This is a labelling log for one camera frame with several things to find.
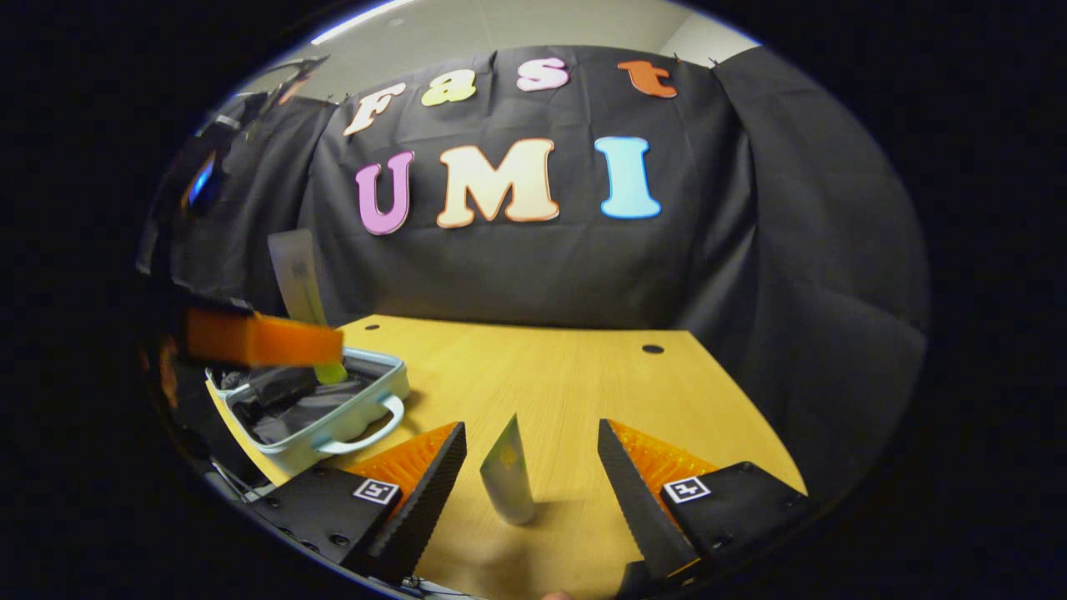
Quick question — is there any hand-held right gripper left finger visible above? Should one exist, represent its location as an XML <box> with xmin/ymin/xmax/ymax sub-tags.
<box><xmin>248</xmin><ymin>421</ymin><xmax>468</xmax><ymax>584</ymax></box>

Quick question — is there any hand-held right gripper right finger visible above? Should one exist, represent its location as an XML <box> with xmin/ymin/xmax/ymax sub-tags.
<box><xmin>595</xmin><ymin>418</ymin><xmax>811</xmax><ymax>599</ymax></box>

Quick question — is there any white tube with green cap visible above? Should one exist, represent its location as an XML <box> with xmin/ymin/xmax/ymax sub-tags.
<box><xmin>267</xmin><ymin>229</ymin><xmax>351</xmax><ymax>386</ymax></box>

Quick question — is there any silver skin care tube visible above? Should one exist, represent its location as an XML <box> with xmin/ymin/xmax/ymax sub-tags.
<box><xmin>480</xmin><ymin>413</ymin><xmax>537</xmax><ymax>527</ymax></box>

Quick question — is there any small pale blue suitcase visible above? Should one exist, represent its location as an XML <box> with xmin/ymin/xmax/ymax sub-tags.
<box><xmin>204</xmin><ymin>346</ymin><xmax>411</xmax><ymax>478</ymax></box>

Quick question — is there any black backdrop cloth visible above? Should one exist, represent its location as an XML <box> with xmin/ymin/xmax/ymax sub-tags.
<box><xmin>138</xmin><ymin>43</ymin><xmax>930</xmax><ymax>501</ymax></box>

